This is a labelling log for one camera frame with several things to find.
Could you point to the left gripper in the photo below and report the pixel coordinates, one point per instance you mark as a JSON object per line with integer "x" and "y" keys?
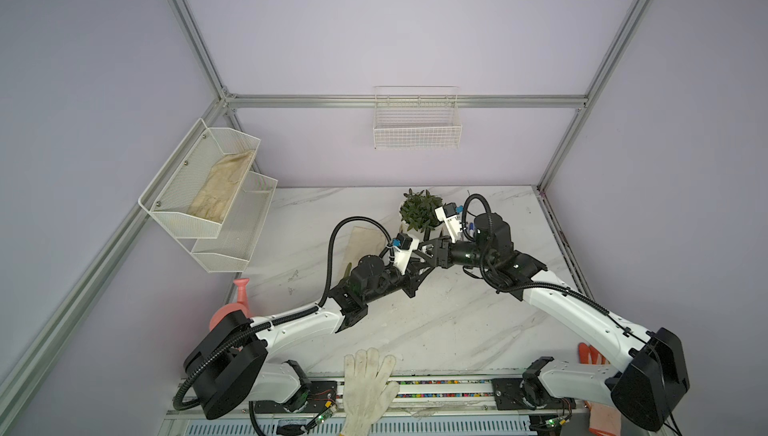
{"x": 411, "y": 278}

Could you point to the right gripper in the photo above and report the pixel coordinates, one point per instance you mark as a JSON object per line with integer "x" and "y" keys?
{"x": 440, "y": 250}

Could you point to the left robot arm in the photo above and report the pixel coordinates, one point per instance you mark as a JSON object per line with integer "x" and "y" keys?
{"x": 242, "y": 359}

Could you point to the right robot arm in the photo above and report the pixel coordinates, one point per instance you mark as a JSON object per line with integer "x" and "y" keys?
{"x": 646, "y": 376}

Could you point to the potted green plant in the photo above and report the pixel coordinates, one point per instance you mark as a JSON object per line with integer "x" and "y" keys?
{"x": 418, "y": 212}

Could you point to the white work glove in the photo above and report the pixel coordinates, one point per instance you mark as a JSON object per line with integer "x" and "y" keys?
{"x": 368, "y": 392}

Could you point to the lower white mesh shelf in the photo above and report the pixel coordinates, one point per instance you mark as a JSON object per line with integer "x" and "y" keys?
{"x": 233, "y": 249}

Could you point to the white mesh shelf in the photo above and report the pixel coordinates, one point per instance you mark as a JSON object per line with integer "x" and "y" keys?
{"x": 233, "y": 249}
{"x": 169, "y": 199}

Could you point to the orange white glove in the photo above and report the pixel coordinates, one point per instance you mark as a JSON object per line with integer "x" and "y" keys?
{"x": 604, "y": 420}

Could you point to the upper white mesh shelf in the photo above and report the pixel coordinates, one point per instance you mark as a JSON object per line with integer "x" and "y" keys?
{"x": 169, "y": 199}

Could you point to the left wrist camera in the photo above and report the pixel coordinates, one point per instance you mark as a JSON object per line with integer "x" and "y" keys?
{"x": 403, "y": 247}

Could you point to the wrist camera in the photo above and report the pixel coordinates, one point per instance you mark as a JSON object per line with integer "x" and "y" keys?
{"x": 451, "y": 216}
{"x": 403, "y": 247}

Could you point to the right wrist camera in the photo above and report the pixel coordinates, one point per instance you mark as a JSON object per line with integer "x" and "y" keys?
{"x": 451, "y": 216}

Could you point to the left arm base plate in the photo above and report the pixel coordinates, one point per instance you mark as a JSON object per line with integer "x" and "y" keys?
{"x": 309, "y": 399}

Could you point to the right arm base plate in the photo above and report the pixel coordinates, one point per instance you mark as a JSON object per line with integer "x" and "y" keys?
{"x": 517, "y": 393}

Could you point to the white wire basket back wall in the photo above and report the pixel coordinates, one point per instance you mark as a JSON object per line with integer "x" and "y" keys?
{"x": 416, "y": 117}

